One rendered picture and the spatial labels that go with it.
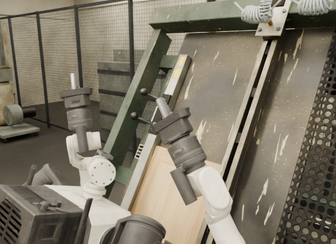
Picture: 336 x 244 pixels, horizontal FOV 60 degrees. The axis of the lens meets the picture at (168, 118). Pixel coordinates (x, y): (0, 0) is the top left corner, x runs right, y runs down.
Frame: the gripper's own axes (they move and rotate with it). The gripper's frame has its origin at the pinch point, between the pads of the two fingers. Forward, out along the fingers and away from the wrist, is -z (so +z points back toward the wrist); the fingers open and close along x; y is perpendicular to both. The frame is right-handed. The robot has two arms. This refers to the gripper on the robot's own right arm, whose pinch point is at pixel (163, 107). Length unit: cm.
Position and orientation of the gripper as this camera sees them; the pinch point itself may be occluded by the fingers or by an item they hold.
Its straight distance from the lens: 82.4
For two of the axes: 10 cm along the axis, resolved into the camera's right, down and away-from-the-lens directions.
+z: 4.4, 8.8, -1.9
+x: -7.6, 4.8, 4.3
